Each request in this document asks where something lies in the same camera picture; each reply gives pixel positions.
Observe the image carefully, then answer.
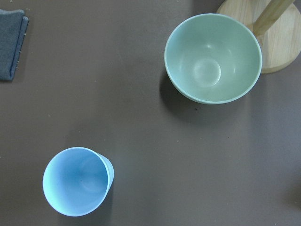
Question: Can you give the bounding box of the light blue cup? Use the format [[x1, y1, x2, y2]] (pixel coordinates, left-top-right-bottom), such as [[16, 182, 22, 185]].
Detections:
[[42, 147, 114, 217]]

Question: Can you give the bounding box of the folded grey cloth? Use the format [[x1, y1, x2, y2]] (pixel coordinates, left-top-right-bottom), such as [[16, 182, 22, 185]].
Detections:
[[0, 9, 29, 81]]

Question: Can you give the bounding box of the mint green bowl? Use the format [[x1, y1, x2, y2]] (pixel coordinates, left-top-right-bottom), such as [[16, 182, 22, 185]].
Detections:
[[164, 13, 262, 105]]

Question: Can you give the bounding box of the wooden cup stand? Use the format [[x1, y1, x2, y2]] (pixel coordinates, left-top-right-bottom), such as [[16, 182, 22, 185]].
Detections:
[[217, 0, 301, 73]]

